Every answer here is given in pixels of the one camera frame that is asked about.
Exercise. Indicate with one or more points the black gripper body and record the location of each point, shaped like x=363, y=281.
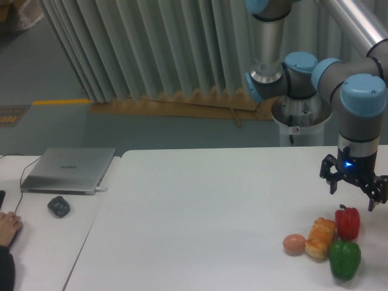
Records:
x=356, y=170

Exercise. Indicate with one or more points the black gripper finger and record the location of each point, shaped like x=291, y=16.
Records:
x=325, y=172
x=376, y=190

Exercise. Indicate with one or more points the black sleeved forearm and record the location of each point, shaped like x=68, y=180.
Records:
x=7, y=270

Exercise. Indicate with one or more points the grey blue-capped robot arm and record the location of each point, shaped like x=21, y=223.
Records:
x=356, y=90

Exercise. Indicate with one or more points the red bell pepper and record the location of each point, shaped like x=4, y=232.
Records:
x=348, y=222

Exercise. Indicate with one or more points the green bell pepper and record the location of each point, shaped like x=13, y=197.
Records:
x=345, y=258

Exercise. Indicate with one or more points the person's hand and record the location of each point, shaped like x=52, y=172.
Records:
x=10, y=224

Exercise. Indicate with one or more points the golden bread pastry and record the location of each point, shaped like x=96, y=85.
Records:
x=320, y=238

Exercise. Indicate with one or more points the brown egg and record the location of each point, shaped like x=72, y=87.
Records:
x=294, y=243

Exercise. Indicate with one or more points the brown cardboard sheet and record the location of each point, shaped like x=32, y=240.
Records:
x=238, y=106

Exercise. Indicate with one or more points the grey-green pleated curtain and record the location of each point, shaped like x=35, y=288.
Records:
x=121, y=49

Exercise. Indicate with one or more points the silver closed laptop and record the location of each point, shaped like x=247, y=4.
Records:
x=73, y=171

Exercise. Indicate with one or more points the black computer mouse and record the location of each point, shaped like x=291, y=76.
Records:
x=59, y=206

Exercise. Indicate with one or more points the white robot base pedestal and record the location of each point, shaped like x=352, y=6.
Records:
x=301, y=122

